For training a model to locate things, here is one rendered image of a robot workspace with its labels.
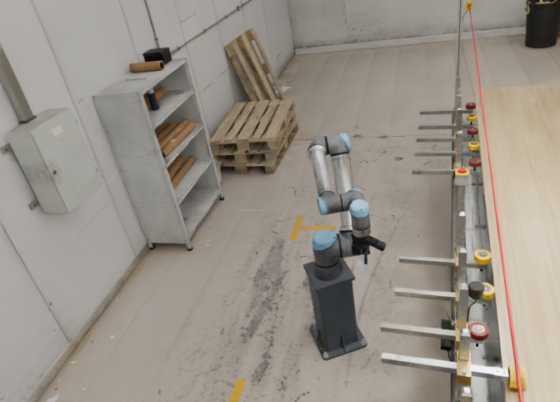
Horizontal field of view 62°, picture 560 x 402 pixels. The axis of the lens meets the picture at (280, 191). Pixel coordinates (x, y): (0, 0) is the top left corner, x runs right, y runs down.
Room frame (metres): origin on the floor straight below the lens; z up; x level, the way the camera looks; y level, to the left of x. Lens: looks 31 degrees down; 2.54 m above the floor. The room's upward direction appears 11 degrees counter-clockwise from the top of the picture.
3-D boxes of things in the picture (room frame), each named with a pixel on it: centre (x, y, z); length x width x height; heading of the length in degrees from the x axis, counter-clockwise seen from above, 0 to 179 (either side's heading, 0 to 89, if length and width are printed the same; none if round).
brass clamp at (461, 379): (1.15, -0.58, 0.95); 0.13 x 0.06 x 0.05; 157
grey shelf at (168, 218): (4.04, 0.97, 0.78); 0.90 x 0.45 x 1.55; 160
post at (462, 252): (1.63, -0.78, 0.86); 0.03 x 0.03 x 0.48; 67
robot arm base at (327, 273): (2.23, -0.21, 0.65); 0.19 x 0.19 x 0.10
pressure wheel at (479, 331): (1.34, -0.73, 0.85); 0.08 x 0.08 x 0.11
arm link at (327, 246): (2.23, -0.22, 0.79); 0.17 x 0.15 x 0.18; 87
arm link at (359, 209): (1.84, -0.36, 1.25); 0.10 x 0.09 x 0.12; 177
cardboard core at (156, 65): (4.14, 0.94, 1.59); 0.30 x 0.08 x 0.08; 70
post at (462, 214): (1.86, -0.88, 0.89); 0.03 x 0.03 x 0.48; 67
